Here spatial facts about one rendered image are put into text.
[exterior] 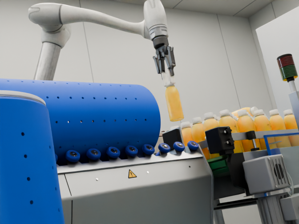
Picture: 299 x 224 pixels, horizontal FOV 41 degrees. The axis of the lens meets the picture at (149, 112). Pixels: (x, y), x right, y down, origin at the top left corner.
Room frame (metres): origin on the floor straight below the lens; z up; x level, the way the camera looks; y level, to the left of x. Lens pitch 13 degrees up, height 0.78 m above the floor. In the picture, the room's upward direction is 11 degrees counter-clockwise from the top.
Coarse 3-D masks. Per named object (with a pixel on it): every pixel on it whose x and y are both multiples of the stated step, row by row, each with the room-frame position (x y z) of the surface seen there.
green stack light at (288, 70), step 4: (280, 68) 1.61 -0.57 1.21; (284, 68) 1.60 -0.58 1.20; (288, 68) 1.59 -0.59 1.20; (292, 68) 1.59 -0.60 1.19; (280, 72) 1.62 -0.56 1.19; (284, 72) 1.60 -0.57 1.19; (288, 72) 1.59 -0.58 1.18; (292, 72) 1.59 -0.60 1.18; (296, 72) 1.60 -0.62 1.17; (284, 76) 1.60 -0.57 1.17; (288, 76) 1.59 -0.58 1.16; (292, 76) 1.59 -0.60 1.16; (296, 76) 1.61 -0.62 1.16; (284, 80) 1.63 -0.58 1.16
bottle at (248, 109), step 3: (243, 108) 2.01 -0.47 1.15; (246, 108) 2.00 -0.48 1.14; (249, 108) 1.99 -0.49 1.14; (234, 111) 2.06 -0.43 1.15; (237, 111) 2.03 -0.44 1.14; (246, 111) 1.99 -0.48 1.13; (249, 111) 1.99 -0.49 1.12; (234, 114) 2.04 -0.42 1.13; (237, 114) 2.03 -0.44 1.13; (252, 114) 1.99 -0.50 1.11; (237, 117) 2.03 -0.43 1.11
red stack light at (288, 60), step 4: (284, 56) 1.59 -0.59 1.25; (288, 56) 1.59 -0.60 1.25; (292, 56) 1.60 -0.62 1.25; (280, 60) 1.60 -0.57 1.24; (284, 60) 1.59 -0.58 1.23; (288, 60) 1.59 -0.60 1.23; (292, 60) 1.59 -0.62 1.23; (280, 64) 1.61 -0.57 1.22; (284, 64) 1.59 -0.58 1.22; (288, 64) 1.59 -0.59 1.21; (292, 64) 1.60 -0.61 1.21
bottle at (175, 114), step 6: (168, 90) 1.83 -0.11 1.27; (174, 90) 1.83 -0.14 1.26; (168, 96) 1.83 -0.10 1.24; (174, 96) 1.82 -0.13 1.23; (168, 102) 1.83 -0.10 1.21; (174, 102) 1.82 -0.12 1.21; (180, 102) 1.84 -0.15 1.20; (168, 108) 1.84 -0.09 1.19; (174, 108) 1.82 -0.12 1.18; (180, 108) 1.83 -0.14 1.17; (174, 114) 1.82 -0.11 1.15; (180, 114) 1.83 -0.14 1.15; (174, 120) 1.87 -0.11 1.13
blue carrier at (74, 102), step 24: (48, 96) 1.15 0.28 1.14; (72, 96) 1.20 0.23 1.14; (96, 96) 1.26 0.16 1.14; (120, 96) 1.33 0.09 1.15; (144, 96) 1.40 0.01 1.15; (72, 120) 1.19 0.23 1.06; (96, 120) 1.24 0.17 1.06; (120, 120) 1.30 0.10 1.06; (144, 120) 1.37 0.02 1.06; (72, 144) 1.22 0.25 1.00; (96, 144) 1.28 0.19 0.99; (120, 144) 1.34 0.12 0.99
